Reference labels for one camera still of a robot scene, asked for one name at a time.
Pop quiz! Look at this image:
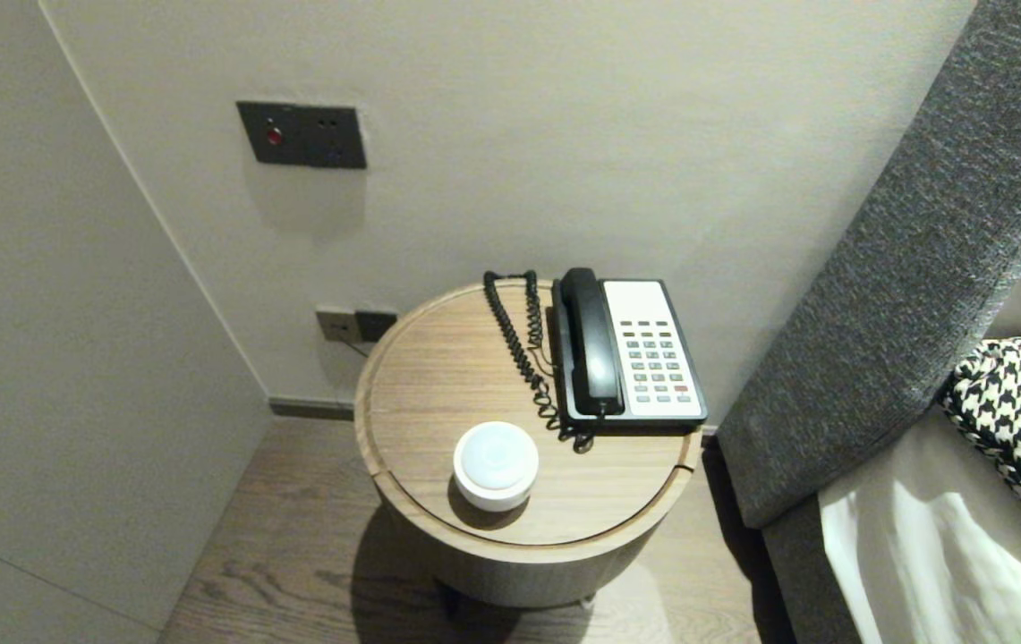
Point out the grey fabric bed frame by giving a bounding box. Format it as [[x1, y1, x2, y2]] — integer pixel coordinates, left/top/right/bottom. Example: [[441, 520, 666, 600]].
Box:
[[761, 496, 864, 644]]

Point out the dark wall switch panel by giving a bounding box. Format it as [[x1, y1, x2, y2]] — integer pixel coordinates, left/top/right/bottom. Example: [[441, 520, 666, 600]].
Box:
[[235, 100, 368, 170]]

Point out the black coiled telephone cord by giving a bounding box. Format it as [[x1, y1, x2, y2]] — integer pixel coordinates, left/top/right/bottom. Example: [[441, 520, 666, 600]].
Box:
[[483, 270, 596, 454]]

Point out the grey wall baseboard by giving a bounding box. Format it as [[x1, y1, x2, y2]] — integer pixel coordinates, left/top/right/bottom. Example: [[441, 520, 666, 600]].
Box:
[[268, 397, 356, 421]]

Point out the wall power outlet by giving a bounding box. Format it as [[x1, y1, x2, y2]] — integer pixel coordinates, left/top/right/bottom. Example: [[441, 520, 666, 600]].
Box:
[[315, 309, 359, 343]]

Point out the black telephone handset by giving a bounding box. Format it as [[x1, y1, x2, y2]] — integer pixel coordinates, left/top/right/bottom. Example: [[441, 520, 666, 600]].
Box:
[[560, 267, 626, 418]]

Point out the grey fabric headboard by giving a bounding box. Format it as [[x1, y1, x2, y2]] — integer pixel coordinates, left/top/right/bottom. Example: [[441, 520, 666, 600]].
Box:
[[718, 0, 1021, 529]]

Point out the black and white telephone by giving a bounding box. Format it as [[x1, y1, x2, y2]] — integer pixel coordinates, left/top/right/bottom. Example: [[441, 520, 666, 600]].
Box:
[[551, 278, 709, 436]]

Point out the white bed sheet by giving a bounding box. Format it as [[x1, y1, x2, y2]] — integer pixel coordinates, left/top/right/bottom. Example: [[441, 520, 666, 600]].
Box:
[[819, 407, 1021, 644]]

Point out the round wooden side table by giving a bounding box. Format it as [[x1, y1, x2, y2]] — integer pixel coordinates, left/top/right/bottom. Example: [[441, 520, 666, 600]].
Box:
[[353, 279, 706, 623]]

